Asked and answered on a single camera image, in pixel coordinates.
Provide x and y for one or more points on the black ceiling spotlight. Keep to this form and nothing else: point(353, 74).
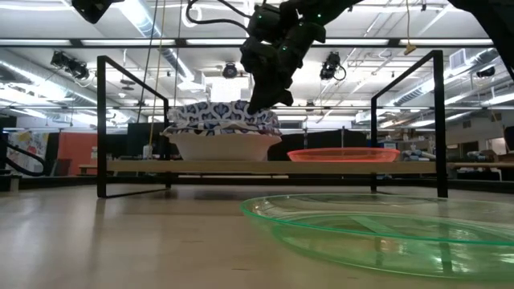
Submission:
point(331, 64)
point(486, 72)
point(229, 71)
point(70, 66)

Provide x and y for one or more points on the black partition panel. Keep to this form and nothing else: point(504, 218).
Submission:
point(321, 140)
point(128, 140)

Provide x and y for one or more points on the green clear plastic plate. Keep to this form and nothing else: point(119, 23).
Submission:
point(321, 233)

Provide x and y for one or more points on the white vent grille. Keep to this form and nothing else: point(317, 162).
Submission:
point(458, 60)

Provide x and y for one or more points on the colourful wall poster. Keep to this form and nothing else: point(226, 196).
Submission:
point(28, 146)

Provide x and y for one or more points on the white bowl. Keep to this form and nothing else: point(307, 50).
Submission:
point(223, 148)

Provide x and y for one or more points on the white bottle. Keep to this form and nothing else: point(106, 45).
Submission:
point(148, 152)

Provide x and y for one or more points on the silver ventilation duct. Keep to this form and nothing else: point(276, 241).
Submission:
point(24, 72)
point(132, 16)
point(425, 86)

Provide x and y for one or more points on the linear ceiling light fixture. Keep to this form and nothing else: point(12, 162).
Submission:
point(180, 42)

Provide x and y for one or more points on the blue patterned paper plate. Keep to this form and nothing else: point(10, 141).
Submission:
point(225, 129)
point(209, 110)

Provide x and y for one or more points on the wooden background table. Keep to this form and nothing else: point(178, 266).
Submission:
point(482, 165)

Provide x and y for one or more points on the black metal rig frame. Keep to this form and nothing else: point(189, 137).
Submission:
point(241, 181)

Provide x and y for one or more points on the red clear plastic plate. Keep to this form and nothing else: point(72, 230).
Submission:
point(341, 149)

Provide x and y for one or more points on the orange partition panel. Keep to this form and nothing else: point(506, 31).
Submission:
point(76, 152)

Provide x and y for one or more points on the wooden shelf black metal frame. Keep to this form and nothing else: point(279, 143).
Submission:
point(241, 167)

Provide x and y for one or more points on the orange clear plastic plate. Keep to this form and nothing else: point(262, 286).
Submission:
point(341, 158)

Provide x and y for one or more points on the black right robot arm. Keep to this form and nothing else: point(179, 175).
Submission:
point(500, 24)

